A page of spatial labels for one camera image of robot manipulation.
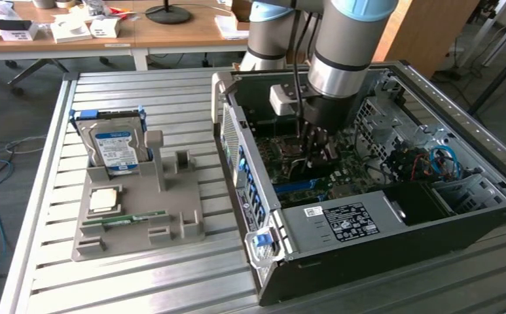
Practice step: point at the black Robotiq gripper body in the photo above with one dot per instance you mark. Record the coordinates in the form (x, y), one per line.
(329, 112)

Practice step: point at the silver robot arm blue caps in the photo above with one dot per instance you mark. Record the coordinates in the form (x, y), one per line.
(345, 32)

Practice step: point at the CPU socket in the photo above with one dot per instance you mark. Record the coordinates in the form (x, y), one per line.
(287, 147)

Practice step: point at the green motherboard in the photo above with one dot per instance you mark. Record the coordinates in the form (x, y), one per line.
(357, 170)

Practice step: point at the long blue expansion slot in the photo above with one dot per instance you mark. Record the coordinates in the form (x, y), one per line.
(297, 186)

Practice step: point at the perforated metal drive cage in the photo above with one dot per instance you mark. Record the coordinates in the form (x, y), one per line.
(386, 134)

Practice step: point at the small blue expansion slot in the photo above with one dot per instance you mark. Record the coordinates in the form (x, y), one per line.
(322, 197)

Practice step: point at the grey power supply with label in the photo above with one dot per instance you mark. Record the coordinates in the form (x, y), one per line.
(305, 229)

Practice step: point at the blue case latch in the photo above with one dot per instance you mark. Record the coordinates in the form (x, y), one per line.
(262, 240)

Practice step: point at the white paper stack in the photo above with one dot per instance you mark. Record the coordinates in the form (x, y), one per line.
(231, 27)

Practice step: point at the white power adapter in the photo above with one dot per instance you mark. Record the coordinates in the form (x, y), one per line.
(454, 50)

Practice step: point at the metal disk bay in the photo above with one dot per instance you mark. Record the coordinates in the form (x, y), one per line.
(472, 193)

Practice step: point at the open black PC case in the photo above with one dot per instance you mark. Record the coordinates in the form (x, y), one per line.
(388, 258)

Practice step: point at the grey plastic parts rack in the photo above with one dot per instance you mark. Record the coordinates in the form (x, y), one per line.
(165, 202)

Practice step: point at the black metal pole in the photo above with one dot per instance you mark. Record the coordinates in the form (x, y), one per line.
(501, 73)

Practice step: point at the wooden desk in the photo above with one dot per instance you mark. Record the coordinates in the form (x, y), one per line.
(170, 32)
(43, 45)

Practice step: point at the hard disk in blue caddy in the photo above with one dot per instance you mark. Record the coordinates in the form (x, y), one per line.
(113, 147)

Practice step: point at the black round lamp base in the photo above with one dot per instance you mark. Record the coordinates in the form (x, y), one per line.
(167, 15)

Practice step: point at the green RAM stick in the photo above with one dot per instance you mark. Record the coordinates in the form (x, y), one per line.
(122, 219)

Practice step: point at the silver CPU chip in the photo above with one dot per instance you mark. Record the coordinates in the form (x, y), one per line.
(103, 199)

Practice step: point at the red and yellow item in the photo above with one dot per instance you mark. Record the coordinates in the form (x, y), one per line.
(123, 14)

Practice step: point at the small white labelled box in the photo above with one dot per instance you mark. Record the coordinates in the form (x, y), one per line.
(105, 28)

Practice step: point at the small clear parts bag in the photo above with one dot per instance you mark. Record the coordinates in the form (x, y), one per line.
(93, 6)

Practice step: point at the white box with tape roll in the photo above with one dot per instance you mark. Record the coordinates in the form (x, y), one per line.
(71, 32)

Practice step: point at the grey desk foot with castors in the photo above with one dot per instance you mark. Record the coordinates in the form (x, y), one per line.
(38, 70)

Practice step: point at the beige tape roll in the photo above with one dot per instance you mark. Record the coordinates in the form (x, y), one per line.
(66, 3)

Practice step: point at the grey cup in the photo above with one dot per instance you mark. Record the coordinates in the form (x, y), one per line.
(43, 4)

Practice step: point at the white box with black insert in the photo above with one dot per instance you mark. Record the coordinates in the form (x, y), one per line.
(17, 32)

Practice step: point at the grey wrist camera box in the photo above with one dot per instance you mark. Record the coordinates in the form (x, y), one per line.
(283, 101)

